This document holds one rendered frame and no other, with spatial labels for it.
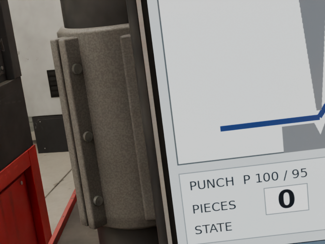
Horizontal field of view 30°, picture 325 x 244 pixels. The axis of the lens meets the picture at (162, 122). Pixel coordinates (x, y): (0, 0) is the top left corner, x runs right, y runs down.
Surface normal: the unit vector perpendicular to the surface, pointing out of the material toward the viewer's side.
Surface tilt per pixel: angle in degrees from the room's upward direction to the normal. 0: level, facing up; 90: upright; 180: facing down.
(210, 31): 90
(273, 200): 90
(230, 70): 90
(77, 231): 0
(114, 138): 90
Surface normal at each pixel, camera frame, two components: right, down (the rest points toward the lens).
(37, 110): -0.18, 0.27
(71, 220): -0.12, -0.96
